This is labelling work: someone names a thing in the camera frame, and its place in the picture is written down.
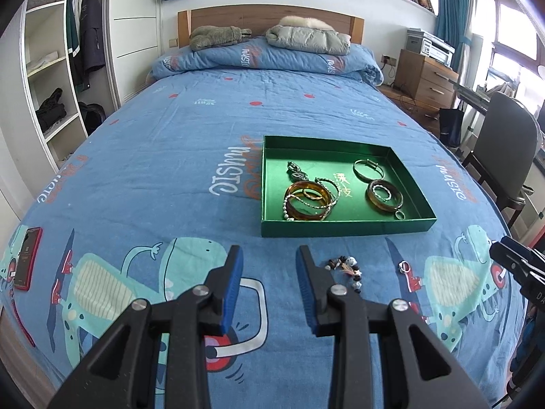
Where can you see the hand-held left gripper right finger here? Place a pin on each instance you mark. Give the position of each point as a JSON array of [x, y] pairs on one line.
[[306, 289]]

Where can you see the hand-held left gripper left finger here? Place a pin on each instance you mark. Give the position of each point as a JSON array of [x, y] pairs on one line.
[[233, 281]]

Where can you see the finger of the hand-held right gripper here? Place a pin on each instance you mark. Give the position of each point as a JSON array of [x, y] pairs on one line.
[[521, 247], [509, 260]]

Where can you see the amber orange bangle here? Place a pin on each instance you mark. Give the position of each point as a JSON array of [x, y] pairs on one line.
[[306, 216]]

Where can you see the green jewelry tray box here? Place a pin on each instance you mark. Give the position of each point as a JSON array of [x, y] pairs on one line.
[[272, 204]]

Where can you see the dark brown bangle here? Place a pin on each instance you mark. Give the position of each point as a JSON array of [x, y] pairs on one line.
[[379, 209]]

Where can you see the grey desk chair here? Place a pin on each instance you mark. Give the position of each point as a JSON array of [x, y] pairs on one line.
[[506, 145]]

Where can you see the blue dinosaur print bedsheet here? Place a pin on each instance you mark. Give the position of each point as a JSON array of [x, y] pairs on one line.
[[170, 170]]

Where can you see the dark blue tote bag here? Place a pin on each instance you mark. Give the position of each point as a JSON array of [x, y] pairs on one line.
[[450, 128]]

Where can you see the grey desk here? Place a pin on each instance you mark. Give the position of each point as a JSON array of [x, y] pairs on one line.
[[472, 93]]

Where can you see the low wooden cabinet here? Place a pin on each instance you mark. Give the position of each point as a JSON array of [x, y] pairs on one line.
[[408, 106]]

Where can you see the wooden chest of drawers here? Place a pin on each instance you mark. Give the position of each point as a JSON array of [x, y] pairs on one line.
[[430, 81]]

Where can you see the red smartphone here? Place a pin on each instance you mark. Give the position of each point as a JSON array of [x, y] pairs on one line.
[[26, 260]]

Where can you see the dark bag in wardrobe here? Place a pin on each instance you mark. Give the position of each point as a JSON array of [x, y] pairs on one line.
[[91, 118]]

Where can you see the white grey printer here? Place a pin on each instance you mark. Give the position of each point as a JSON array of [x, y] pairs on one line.
[[428, 47]]

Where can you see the blue pillow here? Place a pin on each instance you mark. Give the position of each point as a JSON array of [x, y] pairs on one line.
[[264, 61]]

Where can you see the grey plush garment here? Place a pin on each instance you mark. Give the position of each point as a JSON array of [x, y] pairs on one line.
[[217, 37]]

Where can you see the grey down jacket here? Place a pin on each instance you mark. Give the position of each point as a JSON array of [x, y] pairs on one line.
[[306, 40]]

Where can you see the black folded cloth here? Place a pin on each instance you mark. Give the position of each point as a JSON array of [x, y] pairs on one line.
[[51, 110]]

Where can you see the wooden headboard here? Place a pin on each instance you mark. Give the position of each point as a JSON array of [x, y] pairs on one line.
[[230, 17]]

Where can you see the beige fur collar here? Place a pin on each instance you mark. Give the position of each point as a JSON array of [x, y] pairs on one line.
[[304, 22]]

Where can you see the white open wardrobe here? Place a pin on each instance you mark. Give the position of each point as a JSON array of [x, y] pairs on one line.
[[136, 30]]

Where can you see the hanging dark clothes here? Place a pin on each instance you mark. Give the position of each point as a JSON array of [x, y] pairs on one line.
[[87, 30]]

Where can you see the folded light clothes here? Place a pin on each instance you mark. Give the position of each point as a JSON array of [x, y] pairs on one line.
[[42, 60]]

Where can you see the wall socket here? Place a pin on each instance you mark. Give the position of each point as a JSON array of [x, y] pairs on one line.
[[389, 60]]

